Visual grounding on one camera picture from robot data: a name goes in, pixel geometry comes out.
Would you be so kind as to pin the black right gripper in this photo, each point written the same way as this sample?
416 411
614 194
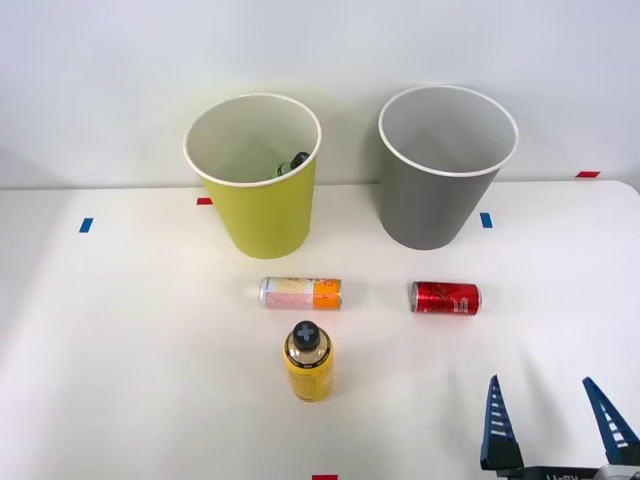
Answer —
550 474

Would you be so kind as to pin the green plastic bottle black cap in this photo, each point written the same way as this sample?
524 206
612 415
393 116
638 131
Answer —
292 164

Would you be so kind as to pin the silver-grey and black right arm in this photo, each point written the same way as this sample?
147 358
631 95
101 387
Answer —
622 473

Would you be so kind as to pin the red drink can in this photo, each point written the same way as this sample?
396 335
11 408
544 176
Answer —
445 298

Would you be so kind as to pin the yellow plastic bottle black cap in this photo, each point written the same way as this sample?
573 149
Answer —
309 375

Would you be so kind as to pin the grey plastic waste bin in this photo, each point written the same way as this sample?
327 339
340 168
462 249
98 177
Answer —
430 210

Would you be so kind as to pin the orange and white drink can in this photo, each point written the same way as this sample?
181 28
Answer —
300 293

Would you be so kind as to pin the yellow-green plastic waste bin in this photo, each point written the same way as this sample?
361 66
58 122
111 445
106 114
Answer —
270 220

